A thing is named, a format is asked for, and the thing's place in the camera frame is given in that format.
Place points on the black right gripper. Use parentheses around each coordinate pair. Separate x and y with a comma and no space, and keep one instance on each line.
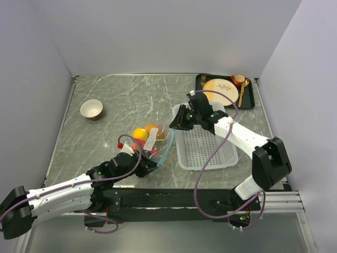
(179,122)

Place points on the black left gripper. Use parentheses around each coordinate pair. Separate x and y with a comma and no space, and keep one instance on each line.
(147,166)

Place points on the red chili pepper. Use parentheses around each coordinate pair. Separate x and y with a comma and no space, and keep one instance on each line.
(147,148)

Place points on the brown kiwi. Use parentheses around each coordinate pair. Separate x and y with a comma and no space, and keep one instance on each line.
(160,136)

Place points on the clear zip top bag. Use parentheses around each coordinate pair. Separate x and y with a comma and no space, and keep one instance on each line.
(163,146)

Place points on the orange mango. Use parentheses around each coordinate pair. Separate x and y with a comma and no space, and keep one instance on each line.
(150,126)

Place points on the yellow orange fruit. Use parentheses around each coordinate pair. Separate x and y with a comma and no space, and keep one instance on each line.
(140,133)

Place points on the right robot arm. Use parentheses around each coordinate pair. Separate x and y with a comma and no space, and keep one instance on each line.
(270,161)

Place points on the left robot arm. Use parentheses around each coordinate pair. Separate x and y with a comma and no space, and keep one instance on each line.
(22,209)

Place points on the white plastic basket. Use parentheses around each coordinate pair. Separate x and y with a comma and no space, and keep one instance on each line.
(195,146)

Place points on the gold fork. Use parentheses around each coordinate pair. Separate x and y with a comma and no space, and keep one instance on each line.
(202,81)

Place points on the cream orange plate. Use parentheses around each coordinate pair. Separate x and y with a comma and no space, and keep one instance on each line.
(224,87)

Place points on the black serving tray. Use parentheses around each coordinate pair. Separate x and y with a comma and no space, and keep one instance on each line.
(248,97)

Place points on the orange coffee cup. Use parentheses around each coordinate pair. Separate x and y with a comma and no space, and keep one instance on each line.
(237,79)

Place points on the gold spoon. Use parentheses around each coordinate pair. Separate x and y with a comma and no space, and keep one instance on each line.
(243,86)

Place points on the white brown bowl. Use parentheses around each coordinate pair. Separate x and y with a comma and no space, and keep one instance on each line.
(92,109)

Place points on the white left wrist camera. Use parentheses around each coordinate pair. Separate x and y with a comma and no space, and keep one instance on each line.
(125,148)

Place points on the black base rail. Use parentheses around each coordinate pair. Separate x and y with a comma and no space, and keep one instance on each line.
(138,205)

